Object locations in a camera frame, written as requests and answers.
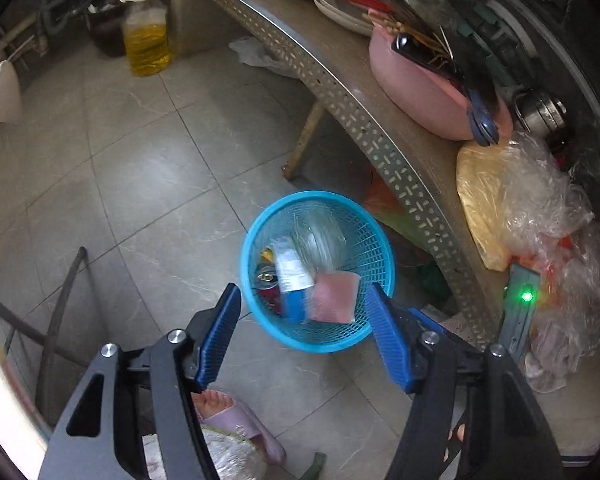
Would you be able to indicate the blue mesh basket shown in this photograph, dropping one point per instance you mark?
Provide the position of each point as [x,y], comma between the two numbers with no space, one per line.
[367,250]

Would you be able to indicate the pink slipper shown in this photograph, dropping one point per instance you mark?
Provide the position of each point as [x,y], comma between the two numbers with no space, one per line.
[250,425]

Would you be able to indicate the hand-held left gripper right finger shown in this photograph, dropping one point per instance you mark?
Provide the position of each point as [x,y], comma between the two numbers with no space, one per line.
[387,340]

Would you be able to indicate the yellow oil bottle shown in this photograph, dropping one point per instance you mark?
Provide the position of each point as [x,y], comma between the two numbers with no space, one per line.
[147,45]

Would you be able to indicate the blue and white carton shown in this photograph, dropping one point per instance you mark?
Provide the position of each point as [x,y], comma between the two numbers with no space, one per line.
[292,270]

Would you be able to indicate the grey drain pipe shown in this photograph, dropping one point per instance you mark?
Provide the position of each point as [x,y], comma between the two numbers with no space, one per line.
[45,20]

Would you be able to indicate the pink basin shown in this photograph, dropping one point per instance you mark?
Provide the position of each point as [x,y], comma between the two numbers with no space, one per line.
[420,90]

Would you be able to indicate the dark liquid bottle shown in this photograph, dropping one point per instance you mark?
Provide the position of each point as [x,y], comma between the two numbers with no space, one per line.
[105,35]

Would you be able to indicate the red drink can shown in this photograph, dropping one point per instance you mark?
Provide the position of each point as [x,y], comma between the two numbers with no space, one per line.
[267,285]

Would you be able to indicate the white fleece pants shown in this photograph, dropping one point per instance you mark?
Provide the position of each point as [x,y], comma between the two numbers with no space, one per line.
[230,455]

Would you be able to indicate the metal shelf rack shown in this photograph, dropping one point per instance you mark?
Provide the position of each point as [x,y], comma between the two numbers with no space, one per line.
[380,135]

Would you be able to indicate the crumpled clear plastic bags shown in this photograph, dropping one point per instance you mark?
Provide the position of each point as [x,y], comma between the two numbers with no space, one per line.
[545,195]

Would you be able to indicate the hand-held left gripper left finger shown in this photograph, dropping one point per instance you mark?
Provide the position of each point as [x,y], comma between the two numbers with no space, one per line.
[220,335]

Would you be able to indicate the pink sponge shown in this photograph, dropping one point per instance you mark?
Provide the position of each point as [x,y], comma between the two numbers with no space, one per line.
[332,297]

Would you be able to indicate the steel pot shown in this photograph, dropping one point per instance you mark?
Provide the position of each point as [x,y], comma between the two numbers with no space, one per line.
[540,110]

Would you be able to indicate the stack of white plates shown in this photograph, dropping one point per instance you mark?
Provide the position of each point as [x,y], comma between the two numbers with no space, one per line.
[345,15]

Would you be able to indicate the wooden stool leg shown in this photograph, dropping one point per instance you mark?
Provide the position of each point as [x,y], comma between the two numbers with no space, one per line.
[302,145]

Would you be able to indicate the yellow filled bag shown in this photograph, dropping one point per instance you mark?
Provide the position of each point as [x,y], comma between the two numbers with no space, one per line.
[480,195]

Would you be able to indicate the bundle of chopsticks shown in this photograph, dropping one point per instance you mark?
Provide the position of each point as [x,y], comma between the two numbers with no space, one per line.
[405,10]

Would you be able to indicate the white plastic bag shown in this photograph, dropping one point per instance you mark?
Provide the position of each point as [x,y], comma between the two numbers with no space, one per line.
[260,55]

